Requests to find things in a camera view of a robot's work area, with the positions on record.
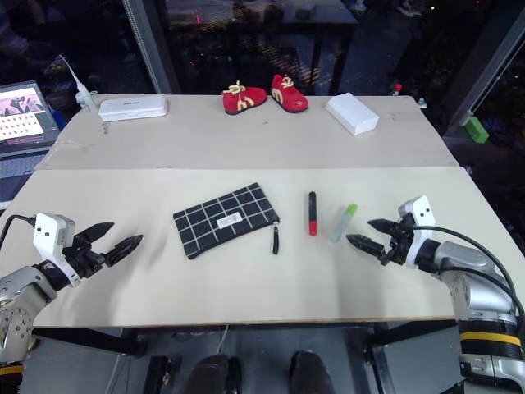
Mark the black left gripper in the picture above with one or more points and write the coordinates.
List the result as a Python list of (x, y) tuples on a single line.
[(82, 256)]

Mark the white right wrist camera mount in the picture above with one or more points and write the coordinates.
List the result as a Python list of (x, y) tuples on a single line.
[(418, 230)]

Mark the laptop with lit screen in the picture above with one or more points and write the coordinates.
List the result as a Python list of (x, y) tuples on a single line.
[(22, 119)]

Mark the black grid pencil pouch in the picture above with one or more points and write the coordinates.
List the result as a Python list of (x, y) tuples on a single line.
[(227, 219)]

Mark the white flat plastic case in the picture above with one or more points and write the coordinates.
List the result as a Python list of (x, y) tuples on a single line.
[(133, 107)]

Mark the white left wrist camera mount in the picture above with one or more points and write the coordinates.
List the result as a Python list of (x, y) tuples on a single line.
[(51, 242)]

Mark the white clip stand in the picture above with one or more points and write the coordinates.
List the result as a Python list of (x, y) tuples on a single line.
[(80, 88)]

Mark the red capped bottle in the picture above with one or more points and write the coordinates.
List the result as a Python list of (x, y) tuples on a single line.
[(397, 88)]

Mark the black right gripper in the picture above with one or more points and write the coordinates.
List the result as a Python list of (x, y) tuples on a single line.
[(397, 244)]

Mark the green capped translucent marker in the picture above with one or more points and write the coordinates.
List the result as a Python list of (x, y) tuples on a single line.
[(343, 223)]

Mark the green block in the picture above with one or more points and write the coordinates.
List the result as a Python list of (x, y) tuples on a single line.
[(476, 129)]

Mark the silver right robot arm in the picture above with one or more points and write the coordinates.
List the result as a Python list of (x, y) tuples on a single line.
[(476, 287)]

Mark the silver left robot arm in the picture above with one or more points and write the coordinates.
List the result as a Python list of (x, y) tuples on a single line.
[(24, 287)]

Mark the white rectangular box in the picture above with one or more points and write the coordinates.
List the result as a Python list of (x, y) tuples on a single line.
[(352, 113)]

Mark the red shoe with yellow laces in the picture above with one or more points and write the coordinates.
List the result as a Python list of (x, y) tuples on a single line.
[(243, 98), (288, 93)]

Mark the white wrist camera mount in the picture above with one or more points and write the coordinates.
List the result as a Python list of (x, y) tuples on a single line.
[(418, 230), (51, 242)]

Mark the black and red pen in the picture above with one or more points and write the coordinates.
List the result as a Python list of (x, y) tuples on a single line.
[(312, 213)]

